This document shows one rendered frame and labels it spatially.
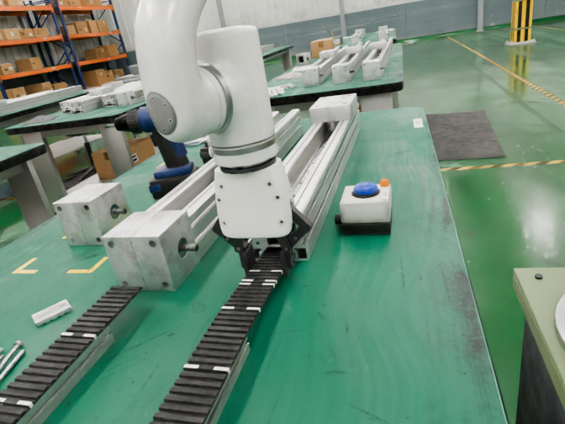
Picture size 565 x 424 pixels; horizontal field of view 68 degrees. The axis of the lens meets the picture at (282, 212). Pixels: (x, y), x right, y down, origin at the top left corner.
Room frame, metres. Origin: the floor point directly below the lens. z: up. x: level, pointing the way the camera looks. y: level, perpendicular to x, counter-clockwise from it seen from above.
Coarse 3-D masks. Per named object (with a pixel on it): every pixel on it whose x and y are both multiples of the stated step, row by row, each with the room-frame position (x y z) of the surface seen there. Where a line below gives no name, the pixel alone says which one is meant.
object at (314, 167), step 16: (320, 128) 1.10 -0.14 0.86; (336, 128) 1.04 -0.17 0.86; (352, 128) 1.15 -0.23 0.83; (304, 144) 0.94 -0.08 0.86; (320, 144) 1.07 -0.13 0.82; (336, 144) 0.90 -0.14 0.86; (352, 144) 1.13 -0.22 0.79; (288, 160) 0.84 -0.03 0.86; (304, 160) 0.90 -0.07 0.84; (320, 160) 0.80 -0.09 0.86; (336, 160) 0.87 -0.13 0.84; (288, 176) 0.78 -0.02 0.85; (304, 176) 0.80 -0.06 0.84; (320, 176) 0.72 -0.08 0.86; (336, 176) 0.85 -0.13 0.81; (304, 192) 0.65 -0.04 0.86; (320, 192) 0.70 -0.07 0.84; (304, 208) 0.59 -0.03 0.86; (320, 208) 0.69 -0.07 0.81; (320, 224) 0.67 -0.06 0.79; (256, 240) 0.60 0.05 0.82; (272, 240) 0.61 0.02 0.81; (304, 240) 0.59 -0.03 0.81; (256, 256) 0.61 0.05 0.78; (304, 256) 0.58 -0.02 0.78
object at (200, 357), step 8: (200, 352) 0.36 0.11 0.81; (208, 352) 0.36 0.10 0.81; (216, 352) 0.36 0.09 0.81; (224, 352) 0.35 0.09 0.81; (192, 360) 0.35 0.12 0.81; (200, 360) 0.35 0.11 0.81; (208, 360) 0.35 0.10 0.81; (216, 360) 0.35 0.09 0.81; (224, 360) 0.34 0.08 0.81; (232, 360) 0.34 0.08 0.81
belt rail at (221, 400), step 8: (248, 344) 0.39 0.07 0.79; (240, 352) 0.38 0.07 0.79; (248, 352) 0.39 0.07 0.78; (240, 360) 0.37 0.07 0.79; (232, 368) 0.35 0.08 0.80; (240, 368) 0.36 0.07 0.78; (232, 376) 0.34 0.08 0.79; (224, 384) 0.33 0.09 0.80; (232, 384) 0.34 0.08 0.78; (224, 392) 0.32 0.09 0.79; (216, 400) 0.31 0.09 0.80; (224, 400) 0.32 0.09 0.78; (216, 408) 0.31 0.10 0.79; (216, 416) 0.30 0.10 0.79
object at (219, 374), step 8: (184, 368) 0.34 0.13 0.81; (192, 368) 0.34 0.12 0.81; (200, 368) 0.34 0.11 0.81; (208, 368) 0.34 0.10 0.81; (216, 368) 0.33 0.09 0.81; (224, 368) 0.33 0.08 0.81; (184, 376) 0.33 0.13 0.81; (192, 376) 0.33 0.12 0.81; (200, 376) 0.33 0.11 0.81; (208, 376) 0.33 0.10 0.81; (216, 376) 0.32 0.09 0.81; (224, 376) 0.32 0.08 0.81
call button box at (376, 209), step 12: (348, 192) 0.67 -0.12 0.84; (384, 192) 0.65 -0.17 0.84; (348, 204) 0.63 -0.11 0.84; (360, 204) 0.62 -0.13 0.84; (372, 204) 0.62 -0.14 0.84; (384, 204) 0.61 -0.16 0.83; (336, 216) 0.67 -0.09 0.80; (348, 216) 0.63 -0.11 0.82; (360, 216) 0.62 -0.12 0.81; (372, 216) 0.62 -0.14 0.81; (384, 216) 0.61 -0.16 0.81; (348, 228) 0.63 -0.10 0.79; (360, 228) 0.62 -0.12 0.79; (372, 228) 0.62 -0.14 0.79; (384, 228) 0.61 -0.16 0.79
